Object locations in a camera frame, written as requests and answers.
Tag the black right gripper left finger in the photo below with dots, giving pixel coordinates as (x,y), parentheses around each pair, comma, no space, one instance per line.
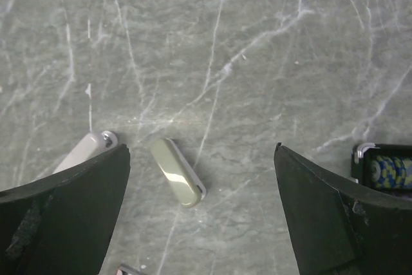
(63,223)

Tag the beige green stapler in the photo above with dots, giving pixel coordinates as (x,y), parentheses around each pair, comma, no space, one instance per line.
(184,182)

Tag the black poker chip case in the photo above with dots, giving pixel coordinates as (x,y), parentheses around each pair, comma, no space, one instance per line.
(361,157)

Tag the white stapler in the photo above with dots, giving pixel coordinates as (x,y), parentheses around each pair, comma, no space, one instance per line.
(89,146)

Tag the staple strip pack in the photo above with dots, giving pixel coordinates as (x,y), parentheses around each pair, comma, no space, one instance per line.
(127,270)

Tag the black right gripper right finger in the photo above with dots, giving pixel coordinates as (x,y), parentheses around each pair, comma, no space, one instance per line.
(337,226)

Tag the blue yellow poker chip roll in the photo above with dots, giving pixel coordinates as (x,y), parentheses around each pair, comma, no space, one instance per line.
(391,172)

